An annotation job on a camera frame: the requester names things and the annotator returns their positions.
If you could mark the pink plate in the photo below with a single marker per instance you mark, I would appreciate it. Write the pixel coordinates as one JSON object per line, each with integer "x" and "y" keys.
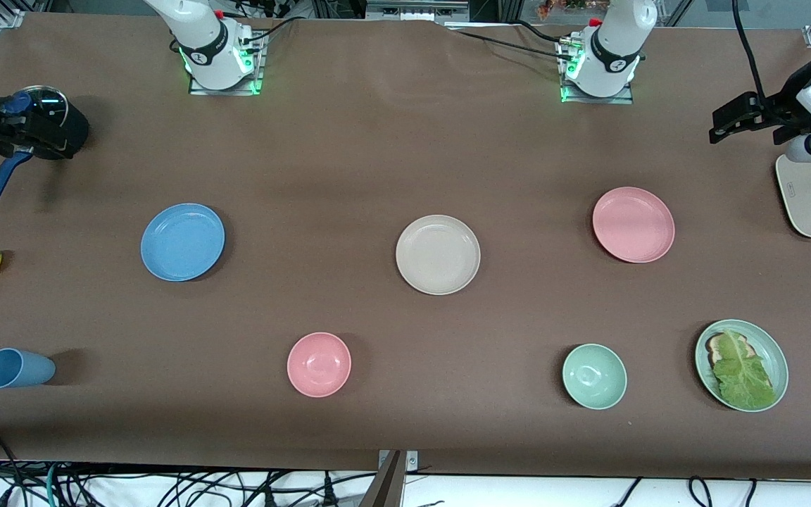
{"x": 633, "y": 225}

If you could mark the blue plate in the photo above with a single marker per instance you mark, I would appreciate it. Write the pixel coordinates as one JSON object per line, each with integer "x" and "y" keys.
{"x": 182, "y": 242}

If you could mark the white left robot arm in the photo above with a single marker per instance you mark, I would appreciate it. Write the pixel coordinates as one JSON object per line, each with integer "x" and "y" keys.
{"x": 617, "y": 42}

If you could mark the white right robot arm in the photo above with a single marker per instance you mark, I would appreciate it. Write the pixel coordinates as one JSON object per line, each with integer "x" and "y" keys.
{"x": 208, "y": 42}

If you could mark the glass lid blue knob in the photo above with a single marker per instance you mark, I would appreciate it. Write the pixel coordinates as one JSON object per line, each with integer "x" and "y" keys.
{"x": 51, "y": 104}

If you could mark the mint green plate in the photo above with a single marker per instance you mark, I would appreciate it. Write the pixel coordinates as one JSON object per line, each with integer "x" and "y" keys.
{"x": 766, "y": 345}

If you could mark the blue cup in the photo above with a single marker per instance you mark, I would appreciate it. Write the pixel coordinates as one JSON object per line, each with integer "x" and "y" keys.
{"x": 18, "y": 368}

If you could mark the toasted bread slice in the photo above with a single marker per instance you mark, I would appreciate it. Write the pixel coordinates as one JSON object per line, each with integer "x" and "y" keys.
{"x": 715, "y": 346}

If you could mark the colourful toy food pile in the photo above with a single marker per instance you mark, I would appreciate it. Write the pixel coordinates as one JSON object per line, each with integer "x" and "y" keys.
{"x": 553, "y": 7}

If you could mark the green lettuce leaf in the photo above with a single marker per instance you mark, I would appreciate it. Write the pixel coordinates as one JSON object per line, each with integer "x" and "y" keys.
{"x": 745, "y": 380}

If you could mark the mint green bowl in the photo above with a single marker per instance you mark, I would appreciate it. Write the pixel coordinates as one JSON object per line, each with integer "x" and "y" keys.
{"x": 594, "y": 377}

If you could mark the beige plate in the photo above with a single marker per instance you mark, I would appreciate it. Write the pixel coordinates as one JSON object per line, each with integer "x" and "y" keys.
{"x": 438, "y": 255}

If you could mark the brown table cloth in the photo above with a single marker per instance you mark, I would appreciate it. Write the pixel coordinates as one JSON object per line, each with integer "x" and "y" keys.
{"x": 377, "y": 141}

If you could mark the pink bowl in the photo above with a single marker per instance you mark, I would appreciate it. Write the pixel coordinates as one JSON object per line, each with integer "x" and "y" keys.
{"x": 319, "y": 365}

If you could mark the grey metal frame bar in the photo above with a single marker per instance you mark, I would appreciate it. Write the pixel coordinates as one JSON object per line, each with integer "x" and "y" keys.
{"x": 416, "y": 8}

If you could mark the metal table bracket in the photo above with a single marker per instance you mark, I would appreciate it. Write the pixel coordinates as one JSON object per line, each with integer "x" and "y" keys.
{"x": 412, "y": 461}

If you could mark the dark slanted post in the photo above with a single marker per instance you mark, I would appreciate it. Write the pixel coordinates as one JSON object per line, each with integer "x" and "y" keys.
{"x": 386, "y": 487}

